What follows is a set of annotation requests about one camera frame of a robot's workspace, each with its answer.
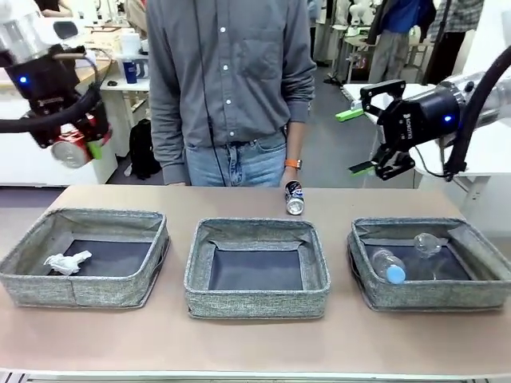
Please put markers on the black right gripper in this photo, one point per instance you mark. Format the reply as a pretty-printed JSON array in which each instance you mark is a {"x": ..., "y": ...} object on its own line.
[{"x": 427, "y": 115}]

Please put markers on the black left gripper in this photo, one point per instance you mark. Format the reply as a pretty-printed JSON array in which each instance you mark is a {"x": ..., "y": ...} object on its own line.
[{"x": 44, "y": 88}]

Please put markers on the crushed red soda can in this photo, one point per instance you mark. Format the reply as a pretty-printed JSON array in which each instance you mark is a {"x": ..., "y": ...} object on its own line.
[{"x": 70, "y": 153}]

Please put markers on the crushed blue soda can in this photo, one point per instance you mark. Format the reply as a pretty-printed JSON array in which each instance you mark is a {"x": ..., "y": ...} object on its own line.
[{"x": 296, "y": 197}]

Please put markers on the white tissue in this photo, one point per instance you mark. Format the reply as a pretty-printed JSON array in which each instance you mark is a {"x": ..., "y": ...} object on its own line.
[{"x": 66, "y": 261}]

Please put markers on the clear plastic cup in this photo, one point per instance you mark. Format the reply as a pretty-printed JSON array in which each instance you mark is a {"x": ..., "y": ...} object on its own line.
[{"x": 427, "y": 244}]

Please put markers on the clear bottle with blue cap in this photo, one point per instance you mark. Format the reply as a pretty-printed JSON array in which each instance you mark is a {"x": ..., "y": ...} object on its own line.
[{"x": 389, "y": 267}]

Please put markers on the person's left forearm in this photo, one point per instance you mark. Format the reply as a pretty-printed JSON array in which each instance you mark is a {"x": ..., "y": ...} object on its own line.
[{"x": 297, "y": 139}]

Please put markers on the person's left hand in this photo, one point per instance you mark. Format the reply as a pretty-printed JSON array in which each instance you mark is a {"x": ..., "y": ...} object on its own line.
[{"x": 291, "y": 178}]

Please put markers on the orange wristwatch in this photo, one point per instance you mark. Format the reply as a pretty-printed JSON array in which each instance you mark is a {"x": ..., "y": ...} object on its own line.
[{"x": 293, "y": 164}]

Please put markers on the black backpack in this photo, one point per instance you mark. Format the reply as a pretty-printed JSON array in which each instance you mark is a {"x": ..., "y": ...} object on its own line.
[{"x": 139, "y": 151}]

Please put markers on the black computer mouse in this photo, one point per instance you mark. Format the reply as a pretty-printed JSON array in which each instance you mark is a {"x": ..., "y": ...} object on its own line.
[{"x": 112, "y": 82}]

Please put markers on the white desk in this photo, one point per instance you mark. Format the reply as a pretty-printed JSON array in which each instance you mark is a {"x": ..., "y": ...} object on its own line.
[{"x": 127, "y": 85}]

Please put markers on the person in blue top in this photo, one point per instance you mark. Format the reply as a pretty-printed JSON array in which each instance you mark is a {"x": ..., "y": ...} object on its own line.
[{"x": 399, "y": 40}]

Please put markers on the white plastic jug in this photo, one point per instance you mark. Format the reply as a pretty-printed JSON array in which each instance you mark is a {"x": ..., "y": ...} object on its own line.
[{"x": 129, "y": 44}]

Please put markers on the person in grey shirt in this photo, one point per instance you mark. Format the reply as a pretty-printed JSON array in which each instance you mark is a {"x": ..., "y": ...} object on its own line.
[{"x": 223, "y": 80}]

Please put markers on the person in plaid shirt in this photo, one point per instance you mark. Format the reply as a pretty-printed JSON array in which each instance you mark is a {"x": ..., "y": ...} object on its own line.
[{"x": 455, "y": 32}]

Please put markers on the grey fabric basket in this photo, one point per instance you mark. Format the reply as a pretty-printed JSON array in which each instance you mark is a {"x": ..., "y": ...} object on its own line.
[
  {"x": 40, "y": 287},
  {"x": 419, "y": 295},
  {"x": 255, "y": 303}
]

